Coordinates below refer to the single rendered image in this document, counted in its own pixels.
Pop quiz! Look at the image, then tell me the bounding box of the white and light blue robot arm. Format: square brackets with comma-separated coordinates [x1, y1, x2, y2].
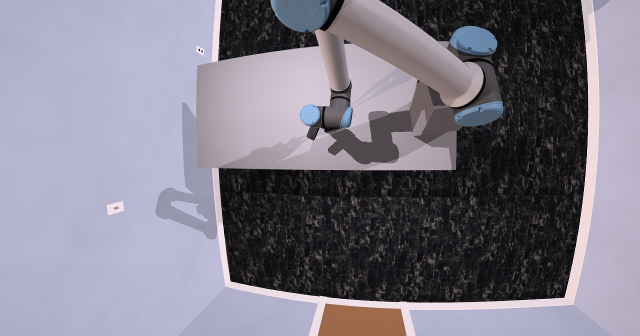
[270, 0, 503, 141]

